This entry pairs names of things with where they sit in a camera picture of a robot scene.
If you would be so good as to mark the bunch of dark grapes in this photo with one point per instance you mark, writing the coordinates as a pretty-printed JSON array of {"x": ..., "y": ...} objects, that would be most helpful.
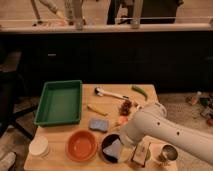
[{"x": 125, "y": 108}]

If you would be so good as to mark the white plastic cup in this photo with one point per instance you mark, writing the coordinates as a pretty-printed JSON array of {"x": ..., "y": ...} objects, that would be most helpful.
[{"x": 39, "y": 146}]

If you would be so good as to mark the yellow banana piece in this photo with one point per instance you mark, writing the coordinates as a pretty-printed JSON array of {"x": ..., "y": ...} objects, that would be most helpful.
[{"x": 93, "y": 108}]

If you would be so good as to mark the blue sponge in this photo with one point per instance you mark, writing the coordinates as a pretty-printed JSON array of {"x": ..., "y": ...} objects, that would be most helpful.
[{"x": 98, "y": 124}]

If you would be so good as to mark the wooden table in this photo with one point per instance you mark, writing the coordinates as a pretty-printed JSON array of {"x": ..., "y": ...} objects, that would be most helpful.
[{"x": 56, "y": 159}]

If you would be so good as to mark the dark maroon bowl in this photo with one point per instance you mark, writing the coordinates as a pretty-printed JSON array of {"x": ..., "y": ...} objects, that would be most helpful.
[{"x": 108, "y": 140}]

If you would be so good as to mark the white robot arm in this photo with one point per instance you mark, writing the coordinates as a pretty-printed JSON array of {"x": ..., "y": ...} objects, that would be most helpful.
[{"x": 151, "y": 120}]

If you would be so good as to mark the brown box with label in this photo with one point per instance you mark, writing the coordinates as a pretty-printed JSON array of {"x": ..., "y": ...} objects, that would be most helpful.
[{"x": 140, "y": 153}]

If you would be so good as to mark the light blue towel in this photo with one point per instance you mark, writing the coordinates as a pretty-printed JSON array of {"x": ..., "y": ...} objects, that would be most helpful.
[{"x": 114, "y": 149}]

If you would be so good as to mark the black chair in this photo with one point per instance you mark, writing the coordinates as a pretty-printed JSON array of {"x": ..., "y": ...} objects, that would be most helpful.
[{"x": 8, "y": 95}]

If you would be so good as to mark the orange bowl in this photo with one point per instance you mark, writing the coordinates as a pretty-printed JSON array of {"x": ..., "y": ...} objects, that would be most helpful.
[{"x": 81, "y": 146}]

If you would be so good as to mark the metal cup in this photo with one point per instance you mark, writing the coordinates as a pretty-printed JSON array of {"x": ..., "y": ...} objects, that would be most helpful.
[{"x": 168, "y": 153}]

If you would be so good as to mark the green chili pepper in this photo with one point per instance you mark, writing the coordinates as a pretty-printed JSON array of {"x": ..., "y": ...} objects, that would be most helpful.
[{"x": 140, "y": 90}]

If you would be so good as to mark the orange fruit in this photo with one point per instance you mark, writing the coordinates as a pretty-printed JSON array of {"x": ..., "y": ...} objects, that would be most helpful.
[{"x": 122, "y": 120}]

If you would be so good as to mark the green plastic tray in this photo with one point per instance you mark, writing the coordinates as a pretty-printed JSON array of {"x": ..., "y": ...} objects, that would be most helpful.
[{"x": 60, "y": 103}]

